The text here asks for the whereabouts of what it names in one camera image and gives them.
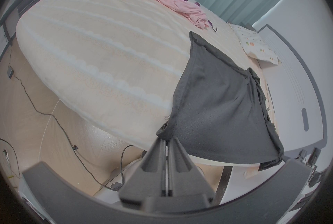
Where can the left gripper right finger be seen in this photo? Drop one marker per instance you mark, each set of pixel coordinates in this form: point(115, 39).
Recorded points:
point(186, 178)

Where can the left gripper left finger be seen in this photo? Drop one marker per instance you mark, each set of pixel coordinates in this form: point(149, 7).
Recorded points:
point(148, 178)

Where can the black garment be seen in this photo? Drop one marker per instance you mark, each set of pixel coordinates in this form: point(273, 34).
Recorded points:
point(216, 103)

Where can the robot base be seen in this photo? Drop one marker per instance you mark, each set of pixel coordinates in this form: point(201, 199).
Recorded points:
point(135, 171)

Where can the bed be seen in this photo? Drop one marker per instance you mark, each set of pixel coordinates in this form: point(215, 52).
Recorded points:
point(104, 61)

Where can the white printed pillow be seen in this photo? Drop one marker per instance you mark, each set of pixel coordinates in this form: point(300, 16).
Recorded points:
point(256, 43)

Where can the pink garment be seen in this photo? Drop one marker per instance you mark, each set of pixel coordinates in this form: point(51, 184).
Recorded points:
point(171, 0)

